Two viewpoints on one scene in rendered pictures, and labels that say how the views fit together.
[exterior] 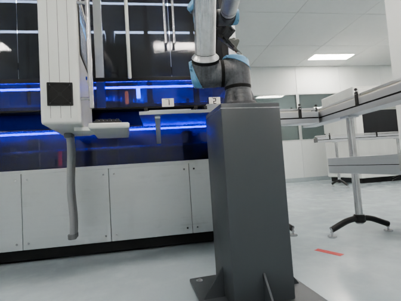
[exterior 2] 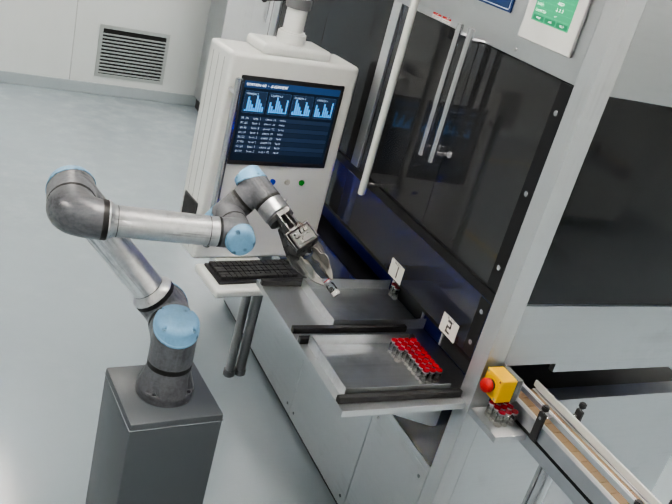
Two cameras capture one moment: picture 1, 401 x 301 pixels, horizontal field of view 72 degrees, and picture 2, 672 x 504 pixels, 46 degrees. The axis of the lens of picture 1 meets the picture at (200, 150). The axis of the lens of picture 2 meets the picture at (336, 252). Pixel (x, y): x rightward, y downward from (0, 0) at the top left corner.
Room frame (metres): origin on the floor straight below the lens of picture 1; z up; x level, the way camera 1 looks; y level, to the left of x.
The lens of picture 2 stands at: (0.86, -1.94, 2.07)
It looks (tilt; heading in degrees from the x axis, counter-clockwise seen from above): 24 degrees down; 68
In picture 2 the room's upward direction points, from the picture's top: 15 degrees clockwise
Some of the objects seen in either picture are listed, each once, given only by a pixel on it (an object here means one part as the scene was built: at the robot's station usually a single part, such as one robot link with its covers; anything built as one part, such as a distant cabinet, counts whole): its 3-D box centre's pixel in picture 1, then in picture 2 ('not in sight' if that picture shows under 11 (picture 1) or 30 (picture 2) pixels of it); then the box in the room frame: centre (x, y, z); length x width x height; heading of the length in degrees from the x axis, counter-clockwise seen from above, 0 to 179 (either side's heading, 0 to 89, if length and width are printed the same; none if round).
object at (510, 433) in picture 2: not in sight; (501, 423); (2.11, -0.38, 0.87); 0.14 x 0.13 x 0.02; 9
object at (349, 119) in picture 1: (354, 169); not in sight; (2.00, -1.09, 0.46); 0.09 x 0.09 x 0.77; 9
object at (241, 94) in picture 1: (238, 98); (167, 374); (1.20, -0.18, 0.84); 0.15 x 0.15 x 0.10
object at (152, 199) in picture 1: (111, 185); (404, 334); (2.37, 0.78, 0.44); 2.06 x 1.00 x 0.88; 99
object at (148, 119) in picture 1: (196, 118); (364, 339); (1.82, 0.02, 0.87); 0.70 x 0.48 x 0.02; 99
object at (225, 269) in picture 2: (109, 126); (263, 270); (1.60, 0.52, 0.82); 0.40 x 0.14 x 0.02; 15
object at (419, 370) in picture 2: not in sight; (411, 360); (1.91, -0.14, 0.90); 0.18 x 0.02 x 0.05; 98
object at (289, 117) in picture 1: (275, 116); (597, 472); (2.25, -0.63, 0.92); 0.69 x 0.15 x 0.16; 99
